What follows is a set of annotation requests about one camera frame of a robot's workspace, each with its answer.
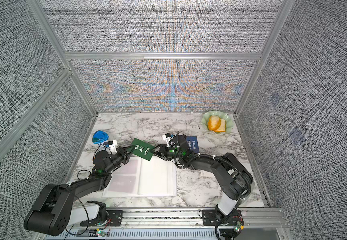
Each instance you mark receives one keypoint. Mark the green glass plate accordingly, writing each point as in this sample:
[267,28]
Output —
[225,116]

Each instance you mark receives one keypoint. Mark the aluminium front rail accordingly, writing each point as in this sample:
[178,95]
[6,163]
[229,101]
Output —
[181,224]

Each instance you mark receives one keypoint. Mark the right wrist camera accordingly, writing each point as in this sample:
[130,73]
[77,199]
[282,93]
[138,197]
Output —
[171,140]

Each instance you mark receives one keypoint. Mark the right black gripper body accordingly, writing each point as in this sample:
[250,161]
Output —
[169,153]

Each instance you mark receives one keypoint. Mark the white photo album book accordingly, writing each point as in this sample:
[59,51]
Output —
[142,178]

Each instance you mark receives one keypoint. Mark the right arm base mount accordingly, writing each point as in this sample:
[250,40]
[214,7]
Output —
[213,217]

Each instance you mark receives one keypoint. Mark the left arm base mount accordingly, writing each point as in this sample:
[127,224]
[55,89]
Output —
[99,216]

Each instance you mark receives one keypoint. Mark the bread piece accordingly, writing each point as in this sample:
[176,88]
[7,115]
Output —
[216,124]

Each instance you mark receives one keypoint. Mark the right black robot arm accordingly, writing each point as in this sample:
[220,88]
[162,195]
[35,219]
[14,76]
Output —
[233,178]

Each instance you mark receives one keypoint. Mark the blue card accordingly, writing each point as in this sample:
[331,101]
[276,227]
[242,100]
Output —
[192,143]

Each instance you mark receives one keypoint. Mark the white card grey print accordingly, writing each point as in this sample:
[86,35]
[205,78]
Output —
[206,174]

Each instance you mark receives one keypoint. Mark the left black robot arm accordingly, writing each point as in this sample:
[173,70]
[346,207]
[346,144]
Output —
[51,211]

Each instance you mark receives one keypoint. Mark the green card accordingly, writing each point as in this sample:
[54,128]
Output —
[142,149]

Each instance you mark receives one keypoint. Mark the blue lidded cup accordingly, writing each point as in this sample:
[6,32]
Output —
[100,137]

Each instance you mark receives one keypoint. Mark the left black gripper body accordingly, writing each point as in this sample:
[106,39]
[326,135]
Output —
[121,156]

